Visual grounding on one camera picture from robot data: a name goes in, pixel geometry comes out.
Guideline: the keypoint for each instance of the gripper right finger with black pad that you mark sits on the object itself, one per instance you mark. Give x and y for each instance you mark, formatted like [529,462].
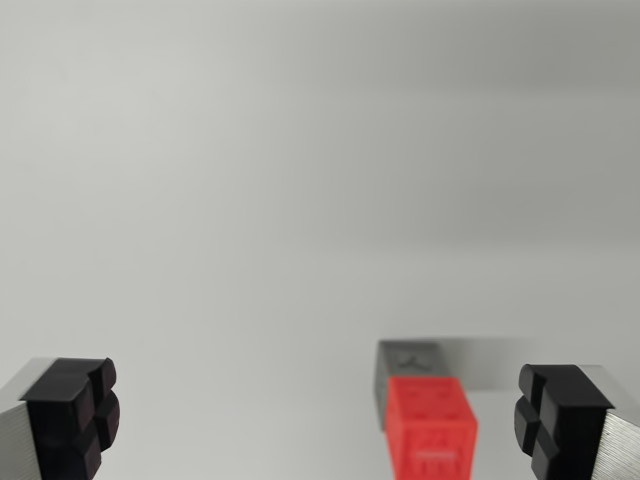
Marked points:
[575,425]

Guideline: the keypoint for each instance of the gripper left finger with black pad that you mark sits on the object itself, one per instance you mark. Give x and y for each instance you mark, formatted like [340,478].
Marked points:
[55,425]

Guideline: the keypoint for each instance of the red cube with studs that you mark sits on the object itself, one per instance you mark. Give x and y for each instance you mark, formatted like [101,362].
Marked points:
[432,430]

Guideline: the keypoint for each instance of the grey cube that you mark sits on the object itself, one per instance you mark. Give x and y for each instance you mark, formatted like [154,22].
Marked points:
[400,362]

